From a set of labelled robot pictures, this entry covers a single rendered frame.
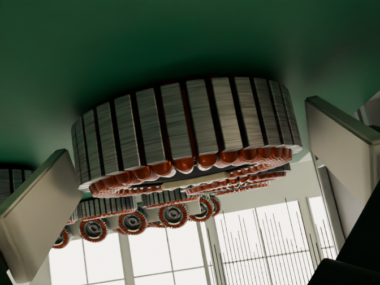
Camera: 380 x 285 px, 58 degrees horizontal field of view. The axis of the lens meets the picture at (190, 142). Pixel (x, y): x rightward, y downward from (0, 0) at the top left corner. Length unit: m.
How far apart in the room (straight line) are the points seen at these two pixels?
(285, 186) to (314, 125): 6.25
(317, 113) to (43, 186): 0.13
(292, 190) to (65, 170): 6.28
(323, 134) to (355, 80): 0.05
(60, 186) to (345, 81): 0.16
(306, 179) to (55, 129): 6.32
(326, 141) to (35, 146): 0.16
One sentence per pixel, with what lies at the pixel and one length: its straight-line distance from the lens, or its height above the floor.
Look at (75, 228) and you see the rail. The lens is 1.47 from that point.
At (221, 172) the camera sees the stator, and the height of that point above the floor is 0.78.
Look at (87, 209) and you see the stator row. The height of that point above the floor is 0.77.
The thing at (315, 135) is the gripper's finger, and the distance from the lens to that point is 0.18.
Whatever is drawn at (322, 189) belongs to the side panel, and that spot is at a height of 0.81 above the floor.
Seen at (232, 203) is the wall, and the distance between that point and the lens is 6.42.
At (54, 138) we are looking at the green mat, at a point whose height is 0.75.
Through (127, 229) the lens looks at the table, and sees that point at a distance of 1.32.
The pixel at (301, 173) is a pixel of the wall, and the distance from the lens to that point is 6.46.
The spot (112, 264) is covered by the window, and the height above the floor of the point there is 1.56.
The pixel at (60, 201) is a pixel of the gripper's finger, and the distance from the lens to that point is 0.18.
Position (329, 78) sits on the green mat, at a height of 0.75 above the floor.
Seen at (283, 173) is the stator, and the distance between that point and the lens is 0.33.
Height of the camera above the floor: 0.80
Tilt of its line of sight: 11 degrees down
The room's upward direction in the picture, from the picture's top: 170 degrees clockwise
